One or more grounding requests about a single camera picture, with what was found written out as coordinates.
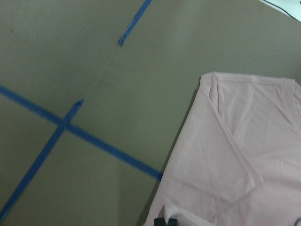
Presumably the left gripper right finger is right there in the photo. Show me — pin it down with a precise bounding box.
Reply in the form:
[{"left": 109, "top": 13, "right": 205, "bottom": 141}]
[{"left": 167, "top": 219, "right": 177, "bottom": 226}]

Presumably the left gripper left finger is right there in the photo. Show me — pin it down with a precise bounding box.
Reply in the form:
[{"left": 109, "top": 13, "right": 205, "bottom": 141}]
[{"left": 154, "top": 218, "right": 166, "bottom": 226}]

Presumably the pink Snoopy t-shirt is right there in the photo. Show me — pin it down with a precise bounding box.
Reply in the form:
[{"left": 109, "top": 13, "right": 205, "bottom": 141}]
[{"left": 145, "top": 72, "right": 301, "bottom": 226}]

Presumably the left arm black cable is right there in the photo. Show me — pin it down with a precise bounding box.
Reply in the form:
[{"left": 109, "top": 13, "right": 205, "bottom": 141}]
[{"left": 263, "top": 0, "right": 301, "bottom": 22}]

